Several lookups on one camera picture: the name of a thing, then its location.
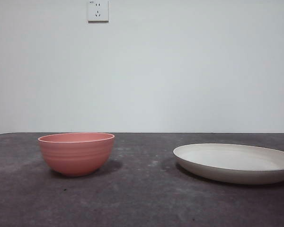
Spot red ribbed bowl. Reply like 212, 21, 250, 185
37, 132, 115, 177

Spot white shallow plate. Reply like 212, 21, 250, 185
172, 143, 284, 185

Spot white wall socket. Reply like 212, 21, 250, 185
87, 0, 109, 24

